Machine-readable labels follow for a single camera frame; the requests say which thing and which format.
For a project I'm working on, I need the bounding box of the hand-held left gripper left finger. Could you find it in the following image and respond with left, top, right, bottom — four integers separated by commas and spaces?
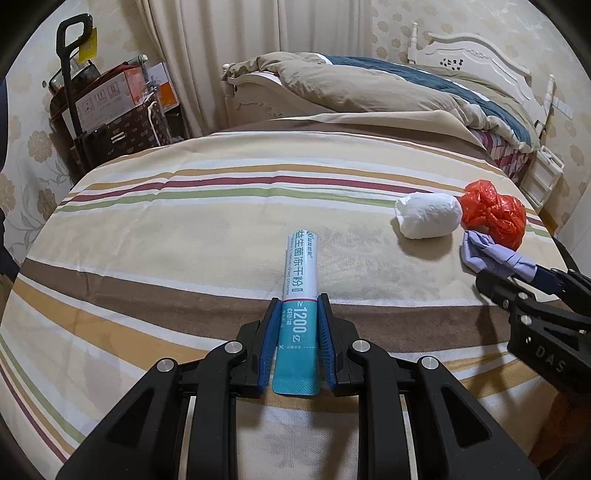
55, 298, 282, 480

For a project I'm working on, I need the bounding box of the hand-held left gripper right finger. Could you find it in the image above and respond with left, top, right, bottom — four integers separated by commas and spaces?
316, 293, 541, 480

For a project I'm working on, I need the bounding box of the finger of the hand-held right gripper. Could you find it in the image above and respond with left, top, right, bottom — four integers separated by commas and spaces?
475, 270, 527, 319
534, 265, 591, 301

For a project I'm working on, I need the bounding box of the lavender cloth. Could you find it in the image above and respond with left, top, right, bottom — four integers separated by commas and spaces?
460, 230, 539, 281

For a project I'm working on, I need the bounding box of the white and teal packet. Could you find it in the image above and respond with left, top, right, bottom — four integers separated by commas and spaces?
272, 229, 320, 396

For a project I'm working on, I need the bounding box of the red-orange crumpled plastic bag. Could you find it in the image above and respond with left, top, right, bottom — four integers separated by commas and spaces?
462, 180, 527, 250

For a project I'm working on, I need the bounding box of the white crumpled plastic bag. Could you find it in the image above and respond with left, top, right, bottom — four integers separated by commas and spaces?
394, 193, 462, 240

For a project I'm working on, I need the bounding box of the white plastic drawer unit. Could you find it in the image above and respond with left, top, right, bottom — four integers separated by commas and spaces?
519, 145, 565, 208

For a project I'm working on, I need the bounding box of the plaid mattress sheet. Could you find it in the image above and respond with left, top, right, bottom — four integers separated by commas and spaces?
475, 129, 532, 178

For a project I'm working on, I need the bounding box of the bed with beige duvet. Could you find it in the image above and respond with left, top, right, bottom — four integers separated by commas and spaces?
222, 21, 557, 144

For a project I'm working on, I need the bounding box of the beige and teal duvet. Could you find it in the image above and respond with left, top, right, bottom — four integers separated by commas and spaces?
224, 52, 541, 148

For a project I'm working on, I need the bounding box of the brown patterned storage bag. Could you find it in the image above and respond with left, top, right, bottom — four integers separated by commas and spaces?
81, 99, 171, 164

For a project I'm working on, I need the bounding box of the orange and white carton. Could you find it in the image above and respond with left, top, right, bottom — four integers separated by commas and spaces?
148, 62, 178, 109

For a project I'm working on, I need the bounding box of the white and orange cardboard box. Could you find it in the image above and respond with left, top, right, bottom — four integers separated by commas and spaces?
74, 71, 146, 127

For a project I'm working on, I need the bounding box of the cream curtain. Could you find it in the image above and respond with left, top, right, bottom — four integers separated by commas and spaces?
134, 0, 375, 139

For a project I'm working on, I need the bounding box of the black hand trolley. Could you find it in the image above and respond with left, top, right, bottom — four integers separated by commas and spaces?
48, 14, 100, 169

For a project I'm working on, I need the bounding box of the yellow tag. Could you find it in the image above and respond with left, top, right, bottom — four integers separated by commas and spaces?
78, 28, 99, 61

